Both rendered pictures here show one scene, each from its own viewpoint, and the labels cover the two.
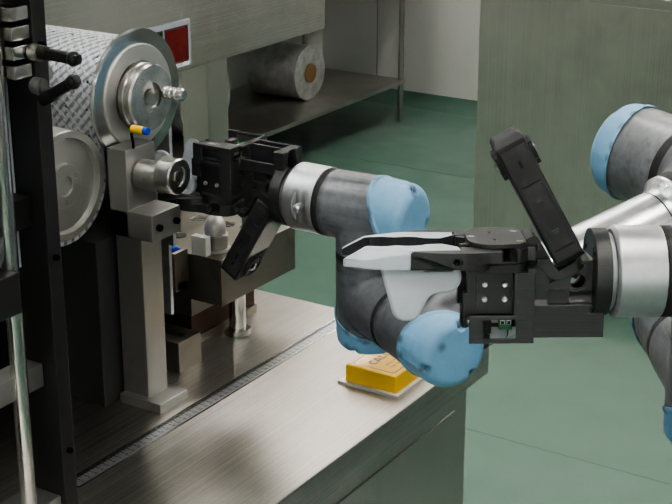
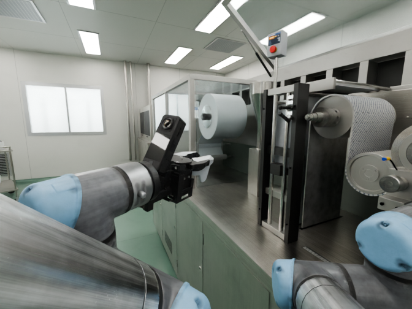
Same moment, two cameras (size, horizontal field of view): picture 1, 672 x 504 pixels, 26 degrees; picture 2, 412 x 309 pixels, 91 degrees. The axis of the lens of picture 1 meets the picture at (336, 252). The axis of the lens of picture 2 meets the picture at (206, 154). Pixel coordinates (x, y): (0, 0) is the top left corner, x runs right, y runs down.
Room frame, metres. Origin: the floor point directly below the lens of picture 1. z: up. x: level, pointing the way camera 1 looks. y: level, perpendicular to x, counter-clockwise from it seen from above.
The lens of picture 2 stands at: (1.39, -0.44, 1.32)
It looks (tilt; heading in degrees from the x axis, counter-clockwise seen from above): 9 degrees down; 123
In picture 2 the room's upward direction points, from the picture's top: straight up
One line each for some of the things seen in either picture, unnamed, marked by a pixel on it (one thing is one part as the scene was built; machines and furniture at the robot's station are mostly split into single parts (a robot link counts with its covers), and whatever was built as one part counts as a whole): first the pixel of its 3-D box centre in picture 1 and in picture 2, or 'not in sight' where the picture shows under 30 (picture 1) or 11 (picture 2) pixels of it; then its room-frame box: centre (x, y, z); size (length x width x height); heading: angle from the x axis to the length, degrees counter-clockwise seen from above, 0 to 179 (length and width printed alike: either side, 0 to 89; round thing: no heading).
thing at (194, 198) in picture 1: (195, 197); not in sight; (1.58, 0.16, 1.13); 0.09 x 0.05 x 0.02; 67
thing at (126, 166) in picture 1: (150, 277); (392, 230); (1.52, 0.21, 1.05); 0.06 x 0.05 x 0.31; 58
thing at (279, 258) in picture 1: (135, 236); not in sight; (1.81, 0.26, 1.00); 0.40 x 0.16 x 0.06; 58
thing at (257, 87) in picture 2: not in sight; (262, 89); (1.02, 0.70, 1.50); 0.14 x 0.14 x 0.06
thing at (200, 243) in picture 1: (201, 244); not in sight; (1.66, 0.16, 1.04); 0.02 x 0.01 x 0.02; 58
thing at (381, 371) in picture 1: (385, 369); not in sight; (1.59, -0.06, 0.91); 0.07 x 0.07 x 0.02; 58
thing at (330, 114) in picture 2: not in sight; (325, 117); (1.35, 0.34, 1.33); 0.06 x 0.06 x 0.06; 58
